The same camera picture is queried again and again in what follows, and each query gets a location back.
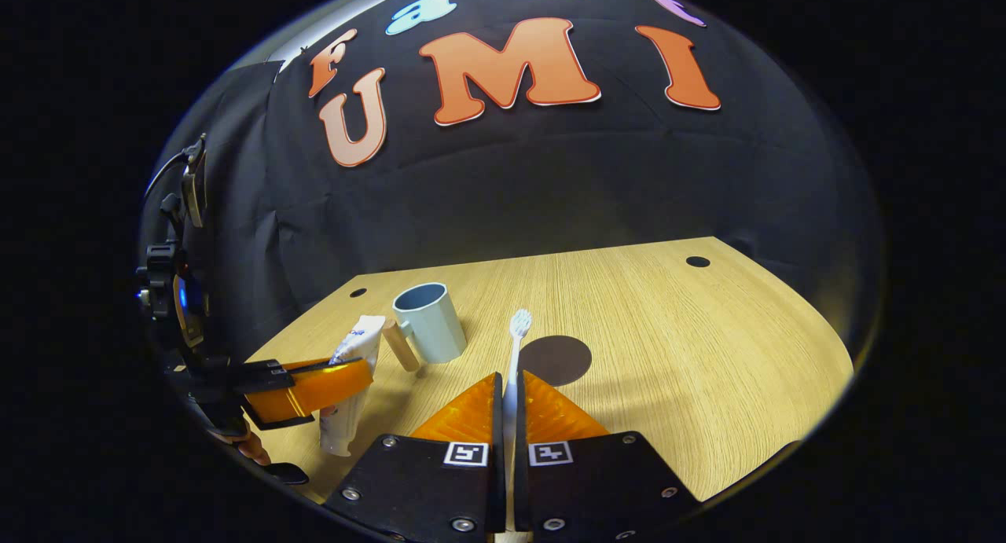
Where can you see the white toothbrush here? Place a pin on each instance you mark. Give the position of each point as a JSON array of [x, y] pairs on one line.
[[519, 327]]

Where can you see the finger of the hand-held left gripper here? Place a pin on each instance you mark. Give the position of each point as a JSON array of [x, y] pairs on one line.
[[314, 390]]

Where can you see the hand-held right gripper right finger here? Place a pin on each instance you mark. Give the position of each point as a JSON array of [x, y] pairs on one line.
[[520, 488]]

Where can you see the white toothpaste tube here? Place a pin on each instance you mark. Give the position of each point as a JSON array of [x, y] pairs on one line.
[[346, 433]]

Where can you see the dark round coaster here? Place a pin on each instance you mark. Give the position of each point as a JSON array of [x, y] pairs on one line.
[[562, 358]]

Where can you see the light blue cup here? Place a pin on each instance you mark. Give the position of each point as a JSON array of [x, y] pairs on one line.
[[432, 323]]

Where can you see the black backdrop cloth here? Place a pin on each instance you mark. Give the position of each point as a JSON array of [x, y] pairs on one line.
[[550, 181]]

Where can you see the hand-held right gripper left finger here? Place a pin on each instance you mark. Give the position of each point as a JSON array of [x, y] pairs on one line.
[[497, 488]]

